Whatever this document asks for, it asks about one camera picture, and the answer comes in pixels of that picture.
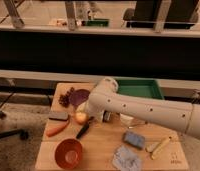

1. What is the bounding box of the metal spoon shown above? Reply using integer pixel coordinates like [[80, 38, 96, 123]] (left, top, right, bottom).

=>
[[127, 122, 148, 129]]

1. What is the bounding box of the purple bowl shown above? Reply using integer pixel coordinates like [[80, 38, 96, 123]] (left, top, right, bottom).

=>
[[69, 89, 90, 107]]

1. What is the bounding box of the crumpled grey blue cloth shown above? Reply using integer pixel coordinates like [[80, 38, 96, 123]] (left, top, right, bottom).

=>
[[112, 145, 142, 171]]

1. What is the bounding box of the blue sponge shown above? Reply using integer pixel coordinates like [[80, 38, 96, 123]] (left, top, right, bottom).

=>
[[123, 131, 145, 149]]

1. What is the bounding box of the red orange bowl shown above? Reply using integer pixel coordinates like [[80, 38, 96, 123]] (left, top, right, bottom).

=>
[[54, 139, 83, 170]]

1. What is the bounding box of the grey eraser block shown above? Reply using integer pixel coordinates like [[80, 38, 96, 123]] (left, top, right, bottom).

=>
[[49, 111, 69, 121]]

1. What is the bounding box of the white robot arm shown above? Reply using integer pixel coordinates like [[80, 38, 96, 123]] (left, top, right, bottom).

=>
[[85, 77, 200, 140]]

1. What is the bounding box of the dark grapes bunch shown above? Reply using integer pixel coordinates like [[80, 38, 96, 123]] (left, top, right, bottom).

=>
[[58, 87, 74, 108]]

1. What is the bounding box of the white cup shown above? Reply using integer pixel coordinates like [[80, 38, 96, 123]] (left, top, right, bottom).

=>
[[120, 114, 134, 127]]

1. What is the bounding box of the yellow red apple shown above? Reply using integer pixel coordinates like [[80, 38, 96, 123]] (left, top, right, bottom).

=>
[[74, 112, 88, 125]]

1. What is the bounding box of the black office chair base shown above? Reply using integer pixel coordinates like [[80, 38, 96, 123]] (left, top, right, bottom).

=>
[[0, 94, 29, 140]]

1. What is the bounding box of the black handled knife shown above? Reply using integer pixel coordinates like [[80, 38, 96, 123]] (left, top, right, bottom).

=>
[[76, 116, 94, 139]]

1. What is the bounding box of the green plastic tray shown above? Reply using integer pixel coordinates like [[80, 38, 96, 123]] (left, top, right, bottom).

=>
[[117, 79, 164, 99]]

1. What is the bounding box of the orange carrot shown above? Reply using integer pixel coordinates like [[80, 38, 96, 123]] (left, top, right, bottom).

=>
[[46, 120, 69, 137]]

